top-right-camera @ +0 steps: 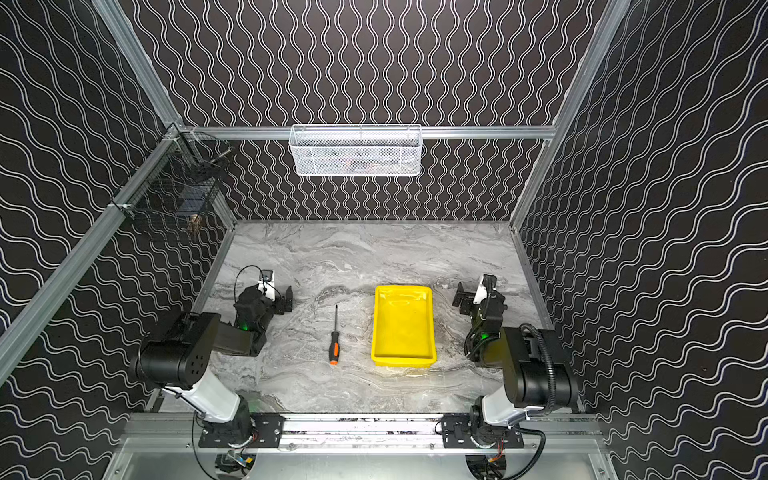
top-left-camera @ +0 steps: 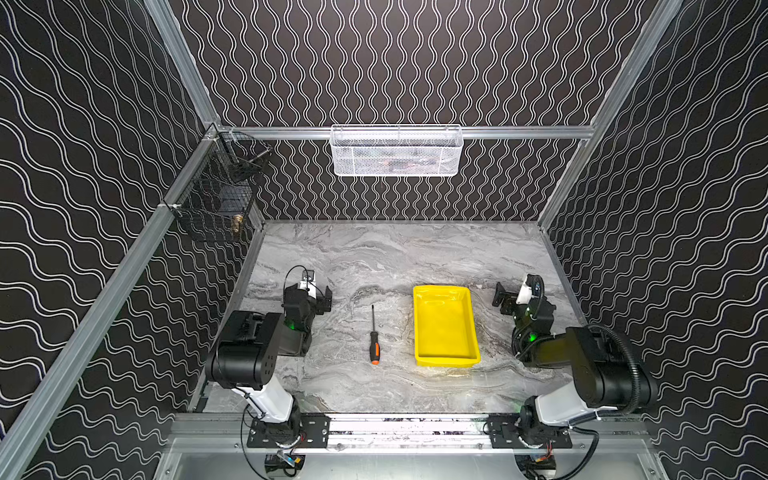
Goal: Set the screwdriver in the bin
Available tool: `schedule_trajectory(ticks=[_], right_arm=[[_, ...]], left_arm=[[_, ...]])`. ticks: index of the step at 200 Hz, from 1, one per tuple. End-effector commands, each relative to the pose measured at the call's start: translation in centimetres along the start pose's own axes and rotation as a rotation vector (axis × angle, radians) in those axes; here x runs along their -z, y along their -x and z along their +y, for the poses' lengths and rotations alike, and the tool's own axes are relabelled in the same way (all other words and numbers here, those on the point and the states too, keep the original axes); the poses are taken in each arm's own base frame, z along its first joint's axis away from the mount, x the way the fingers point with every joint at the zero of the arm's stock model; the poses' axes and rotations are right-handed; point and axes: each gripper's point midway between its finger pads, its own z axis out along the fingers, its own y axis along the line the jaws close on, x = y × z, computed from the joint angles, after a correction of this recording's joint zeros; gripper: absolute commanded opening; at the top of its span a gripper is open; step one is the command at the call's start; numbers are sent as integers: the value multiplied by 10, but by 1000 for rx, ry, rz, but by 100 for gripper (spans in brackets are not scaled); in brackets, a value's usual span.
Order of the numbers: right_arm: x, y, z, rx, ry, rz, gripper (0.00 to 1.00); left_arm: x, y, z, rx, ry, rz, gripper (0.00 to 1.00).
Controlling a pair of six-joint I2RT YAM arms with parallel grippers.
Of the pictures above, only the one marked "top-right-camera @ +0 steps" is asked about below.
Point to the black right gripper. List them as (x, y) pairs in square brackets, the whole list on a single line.
[(470, 299)]

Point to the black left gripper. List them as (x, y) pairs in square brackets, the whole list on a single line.
[(278, 302)]

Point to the orange black handled screwdriver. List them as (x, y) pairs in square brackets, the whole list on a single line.
[(334, 348)]

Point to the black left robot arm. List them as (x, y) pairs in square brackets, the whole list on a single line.
[(176, 356)]

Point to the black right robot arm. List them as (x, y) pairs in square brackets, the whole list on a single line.
[(536, 377)]

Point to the yellow plastic bin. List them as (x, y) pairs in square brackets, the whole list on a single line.
[(403, 327)]

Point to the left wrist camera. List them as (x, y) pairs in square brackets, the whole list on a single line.
[(266, 284)]

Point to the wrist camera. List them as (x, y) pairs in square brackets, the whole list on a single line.
[(266, 284), (485, 289)]

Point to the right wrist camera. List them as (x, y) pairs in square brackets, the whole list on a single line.
[(485, 289)]

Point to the clear mesh wall basket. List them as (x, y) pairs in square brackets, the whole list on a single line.
[(356, 150)]

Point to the black wire wall basket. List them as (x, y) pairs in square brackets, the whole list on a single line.
[(175, 201)]

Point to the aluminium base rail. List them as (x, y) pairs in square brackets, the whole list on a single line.
[(363, 446)]

